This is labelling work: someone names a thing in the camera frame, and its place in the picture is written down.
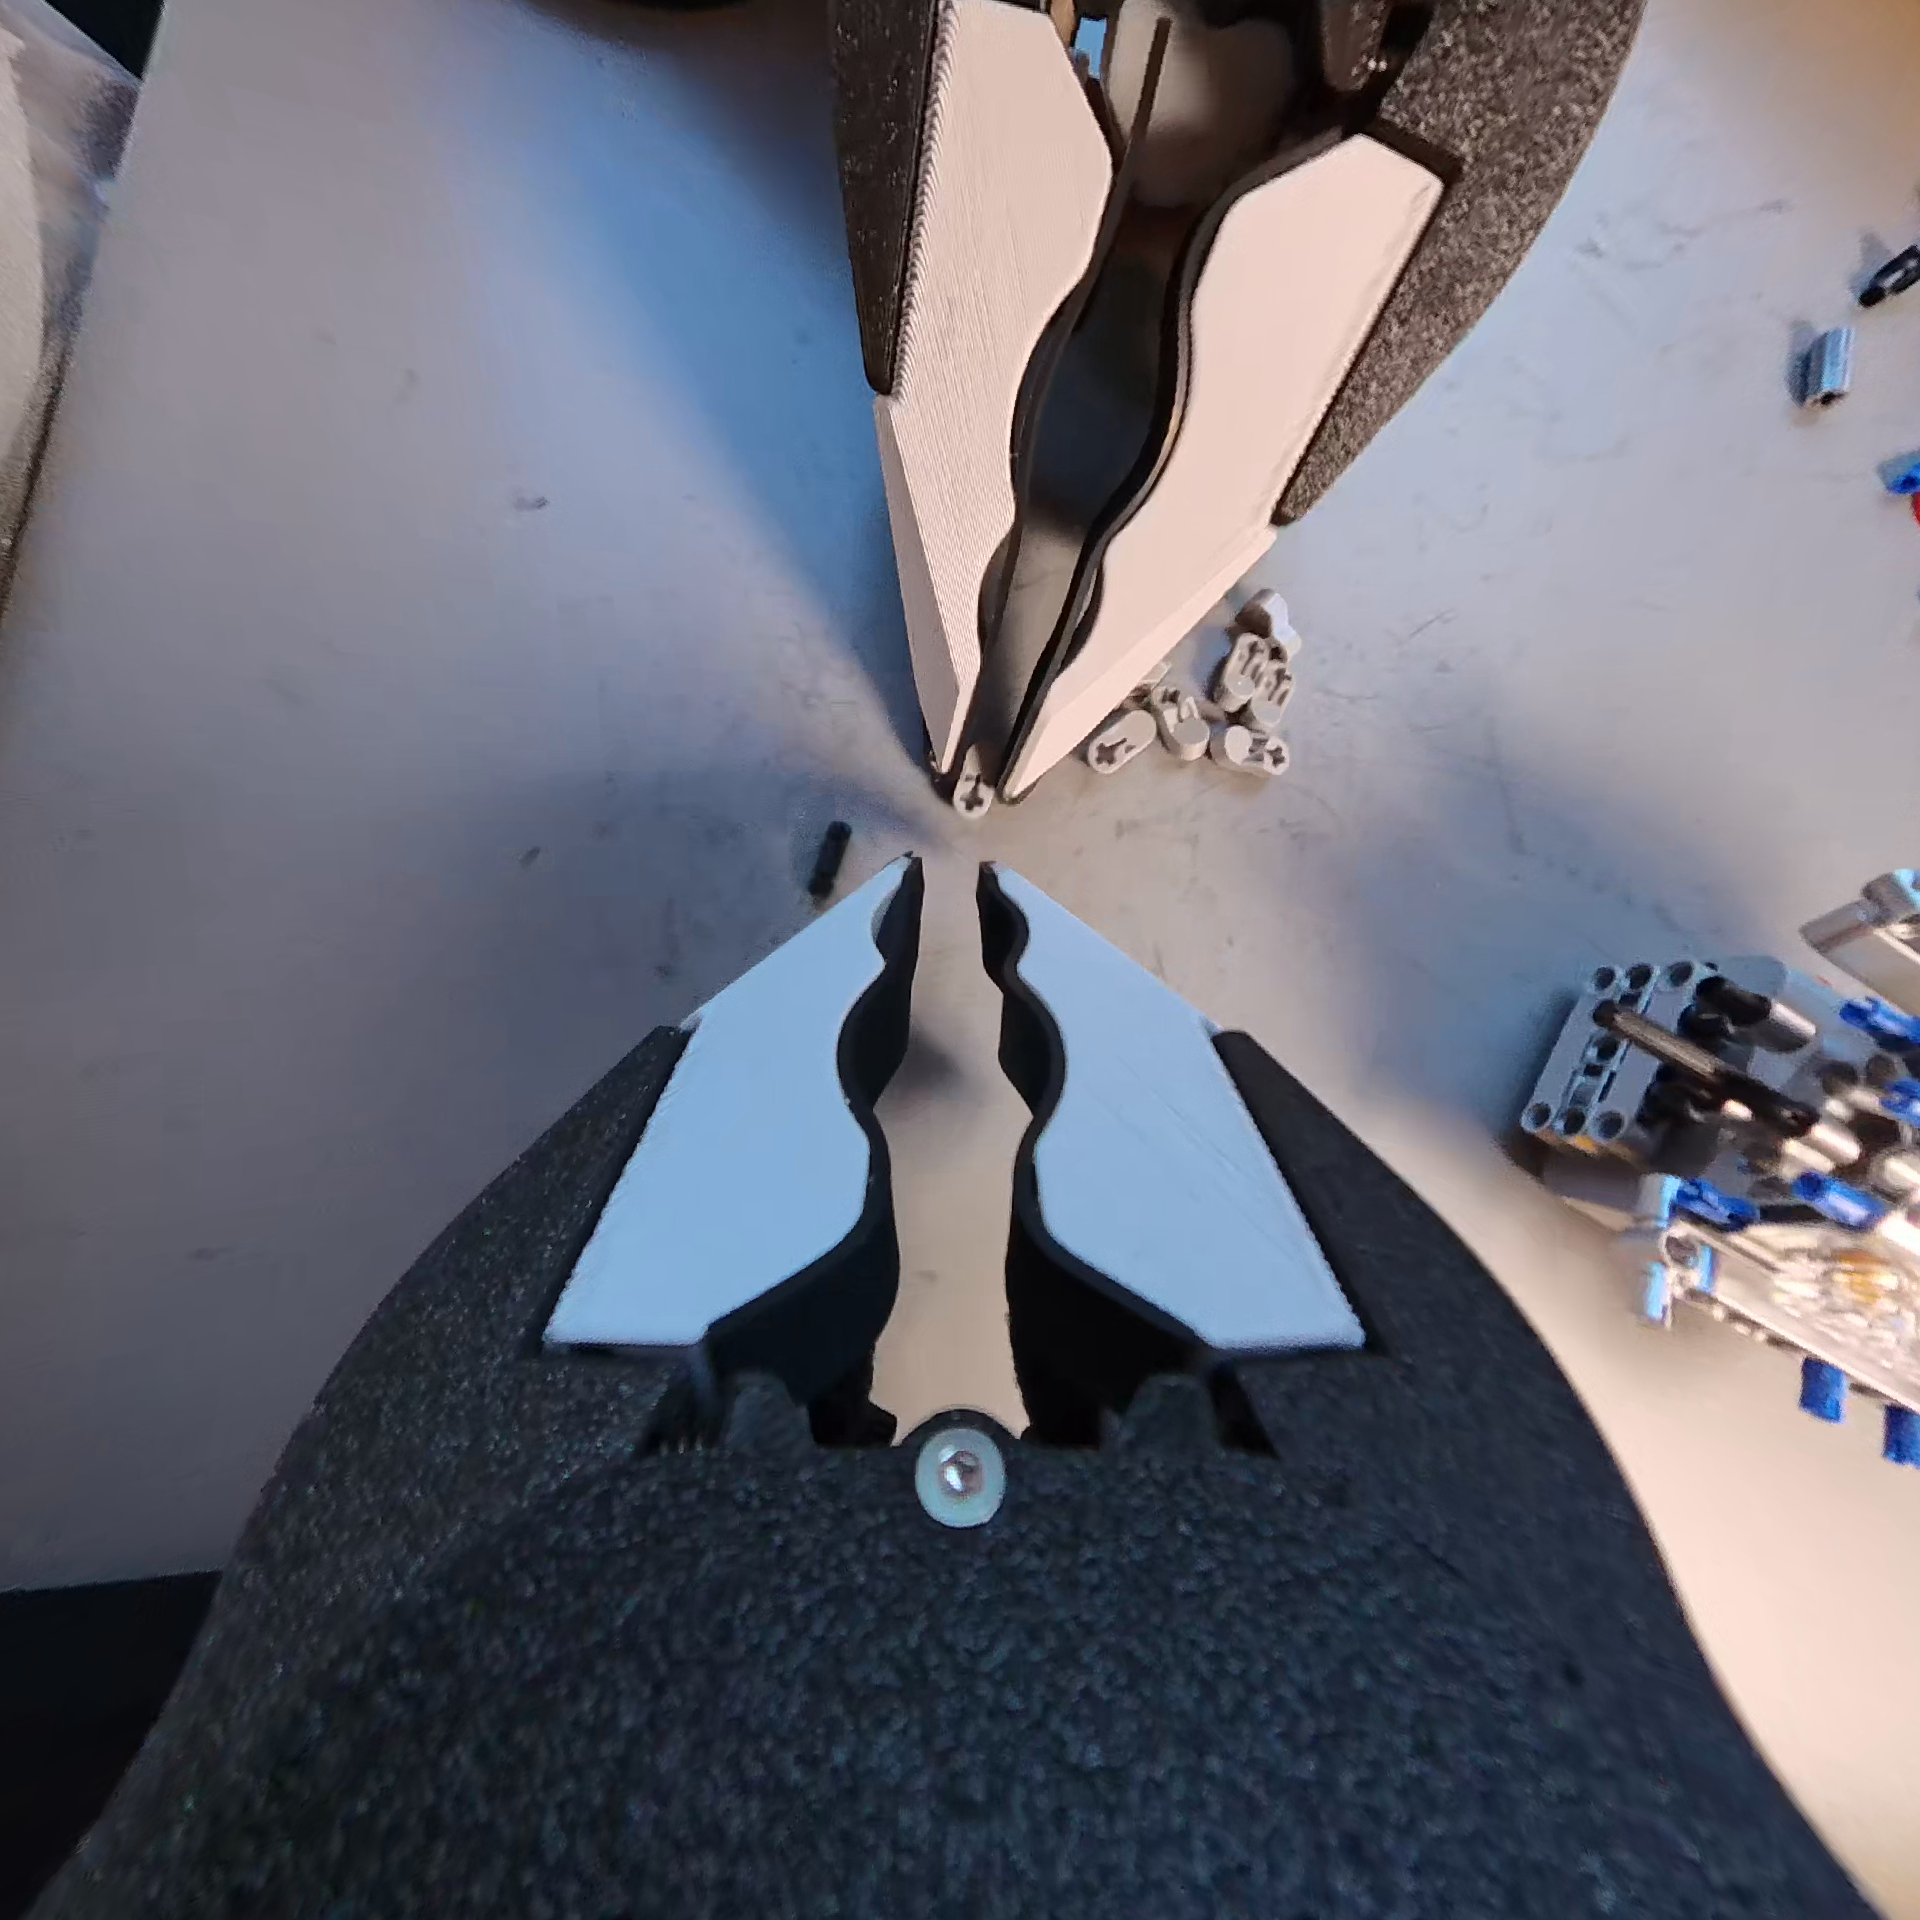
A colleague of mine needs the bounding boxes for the scattered small brick parts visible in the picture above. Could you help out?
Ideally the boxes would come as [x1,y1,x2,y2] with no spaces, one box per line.
[1853,233,1920,528]

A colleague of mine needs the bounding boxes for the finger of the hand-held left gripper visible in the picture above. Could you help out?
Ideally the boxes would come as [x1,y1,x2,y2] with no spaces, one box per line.
[875,0,1121,781]
[996,131,1453,802]

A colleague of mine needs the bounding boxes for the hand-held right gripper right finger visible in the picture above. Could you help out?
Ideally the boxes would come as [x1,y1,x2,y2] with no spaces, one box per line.
[975,862,1368,1446]

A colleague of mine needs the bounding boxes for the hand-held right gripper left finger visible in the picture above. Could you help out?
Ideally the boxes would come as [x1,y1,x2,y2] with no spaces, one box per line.
[541,854,926,1443]

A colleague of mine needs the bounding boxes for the pile of grey connector pieces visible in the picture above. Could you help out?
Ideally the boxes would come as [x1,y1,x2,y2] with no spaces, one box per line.
[1083,588,1304,783]

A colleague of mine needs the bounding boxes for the grey toy brick assembly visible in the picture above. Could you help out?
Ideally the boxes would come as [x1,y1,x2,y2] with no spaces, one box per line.
[1518,866,1920,1465]

